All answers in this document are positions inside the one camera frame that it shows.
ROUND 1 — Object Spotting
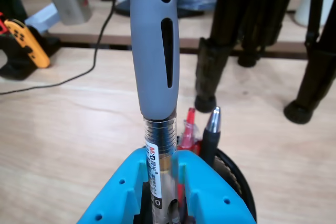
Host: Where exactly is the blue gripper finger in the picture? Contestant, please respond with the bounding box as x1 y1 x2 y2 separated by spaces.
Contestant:
177 150 257 224
75 147 150 224

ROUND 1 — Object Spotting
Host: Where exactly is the black grip retractable pen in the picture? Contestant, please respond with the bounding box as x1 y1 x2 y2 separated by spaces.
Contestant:
199 106 223 168

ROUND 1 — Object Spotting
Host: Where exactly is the red retractable pen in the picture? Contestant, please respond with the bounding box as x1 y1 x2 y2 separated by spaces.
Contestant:
177 107 203 156

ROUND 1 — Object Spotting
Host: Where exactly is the grey grip retractable pen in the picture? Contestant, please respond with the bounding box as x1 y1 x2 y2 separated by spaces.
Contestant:
127 0 184 224

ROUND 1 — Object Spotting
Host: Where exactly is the black mesh pen holder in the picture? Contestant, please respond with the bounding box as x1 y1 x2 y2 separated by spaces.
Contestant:
177 134 257 224

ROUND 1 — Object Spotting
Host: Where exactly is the yellow game controller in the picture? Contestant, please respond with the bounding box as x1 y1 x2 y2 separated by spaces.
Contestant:
4 18 51 69

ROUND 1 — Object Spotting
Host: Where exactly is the red game controller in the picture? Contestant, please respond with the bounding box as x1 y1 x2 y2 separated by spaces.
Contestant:
0 11 11 36

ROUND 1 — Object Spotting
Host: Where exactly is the thin black table cable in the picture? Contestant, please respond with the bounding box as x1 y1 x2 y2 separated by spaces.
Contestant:
0 0 121 95

